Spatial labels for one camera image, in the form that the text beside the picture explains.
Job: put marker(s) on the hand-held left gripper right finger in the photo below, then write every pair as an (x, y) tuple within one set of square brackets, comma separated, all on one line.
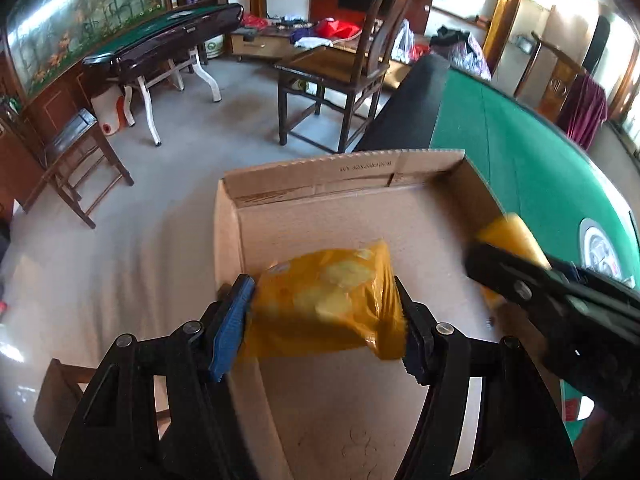
[(412, 355)]

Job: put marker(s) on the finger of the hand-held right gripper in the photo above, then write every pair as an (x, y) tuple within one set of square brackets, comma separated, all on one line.
[(595, 280), (505, 275)]

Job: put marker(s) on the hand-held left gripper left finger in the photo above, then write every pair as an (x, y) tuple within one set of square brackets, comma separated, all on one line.
[(230, 330)]

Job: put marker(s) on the yellow snack packet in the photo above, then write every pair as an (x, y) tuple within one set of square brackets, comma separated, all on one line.
[(320, 310)]

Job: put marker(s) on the cardboard box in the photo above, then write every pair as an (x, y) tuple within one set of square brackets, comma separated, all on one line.
[(350, 220)]

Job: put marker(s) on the round silver control panel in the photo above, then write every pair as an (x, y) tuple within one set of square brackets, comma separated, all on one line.
[(600, 255)]

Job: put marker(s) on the purple cloth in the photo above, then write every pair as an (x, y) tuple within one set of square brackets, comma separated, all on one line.
[(582, 110)]

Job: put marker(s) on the small wooden stool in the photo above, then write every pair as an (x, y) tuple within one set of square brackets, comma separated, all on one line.
[(57, 400)]

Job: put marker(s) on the carved wooden armchair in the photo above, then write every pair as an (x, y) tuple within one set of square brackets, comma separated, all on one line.
[(547, 85)]

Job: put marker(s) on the low wooden chair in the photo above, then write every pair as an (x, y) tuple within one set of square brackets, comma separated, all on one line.
[(75, 145)]

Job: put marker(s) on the white and orange jug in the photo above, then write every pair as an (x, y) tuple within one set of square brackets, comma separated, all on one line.
[(107, 110)]

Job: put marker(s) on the white plastic bag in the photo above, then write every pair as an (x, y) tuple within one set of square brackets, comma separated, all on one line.
[(402, 40)]

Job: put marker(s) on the tall-backed wooden chair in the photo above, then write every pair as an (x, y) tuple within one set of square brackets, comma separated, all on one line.
[(345, 60)]

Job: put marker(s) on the white round bin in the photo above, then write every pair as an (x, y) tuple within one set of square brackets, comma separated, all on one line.
[(215, 47)]

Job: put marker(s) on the low wooden tv cabinet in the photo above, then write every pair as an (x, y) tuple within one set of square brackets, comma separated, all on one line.
[(260, 42)]

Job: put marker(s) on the red cloth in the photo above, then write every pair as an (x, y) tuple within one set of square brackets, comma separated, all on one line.
[(337, 29)]

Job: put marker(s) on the dark folding mahjong table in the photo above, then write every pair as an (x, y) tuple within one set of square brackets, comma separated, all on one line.
[(165, 35)]

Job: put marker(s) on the floral wall painting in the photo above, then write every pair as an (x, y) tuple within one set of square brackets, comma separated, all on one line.
[(75, 15)]

